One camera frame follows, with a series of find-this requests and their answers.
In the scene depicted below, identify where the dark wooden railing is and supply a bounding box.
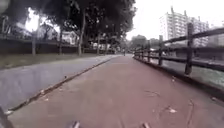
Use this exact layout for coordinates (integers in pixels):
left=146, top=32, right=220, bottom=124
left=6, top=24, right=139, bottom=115
left=133, top=22, right=224, bottom=76

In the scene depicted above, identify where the green tree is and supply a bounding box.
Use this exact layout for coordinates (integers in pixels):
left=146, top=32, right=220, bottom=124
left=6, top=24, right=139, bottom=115
left=129, top=34, right=148, bottom=50

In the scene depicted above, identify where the white house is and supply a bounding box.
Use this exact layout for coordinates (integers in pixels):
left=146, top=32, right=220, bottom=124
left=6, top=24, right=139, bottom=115
left=61, top=30, right=80, bottom=46

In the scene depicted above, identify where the dark stone kerb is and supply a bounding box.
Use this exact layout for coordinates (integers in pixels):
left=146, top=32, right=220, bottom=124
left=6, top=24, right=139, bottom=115
left=133, top=57, right=224, bottom=102

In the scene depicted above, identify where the pale water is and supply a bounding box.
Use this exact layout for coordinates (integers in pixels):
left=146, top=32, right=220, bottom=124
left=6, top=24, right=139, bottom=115
left=149, top=58, right=224, bottom=90

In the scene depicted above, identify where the white tall building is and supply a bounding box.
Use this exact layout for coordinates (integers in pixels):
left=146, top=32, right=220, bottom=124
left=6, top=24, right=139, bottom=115
left=159, top=6, right=211, bottom=48

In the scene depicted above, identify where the grey paved strip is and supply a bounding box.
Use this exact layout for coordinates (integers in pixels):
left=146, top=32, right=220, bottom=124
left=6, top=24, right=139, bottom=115
left=0, top=54, right=118, bottom=113

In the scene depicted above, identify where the red paved path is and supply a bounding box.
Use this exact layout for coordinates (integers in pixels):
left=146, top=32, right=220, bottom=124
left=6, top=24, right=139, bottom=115
left=7, top=54, right=224, bottom=128

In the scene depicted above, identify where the grass strip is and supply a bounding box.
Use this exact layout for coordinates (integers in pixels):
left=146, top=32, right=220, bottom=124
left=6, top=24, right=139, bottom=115
left=0, top=52, right=111, bottom=71

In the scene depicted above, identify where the dark fence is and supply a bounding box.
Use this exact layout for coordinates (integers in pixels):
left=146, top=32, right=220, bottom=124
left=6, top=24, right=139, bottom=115
left=0, top=33, right=118, bottom=56

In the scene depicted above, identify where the row of trees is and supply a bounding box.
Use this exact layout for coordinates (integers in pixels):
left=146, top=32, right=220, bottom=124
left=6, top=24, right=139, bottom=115
left=0, top=0, right=138, bottom=57

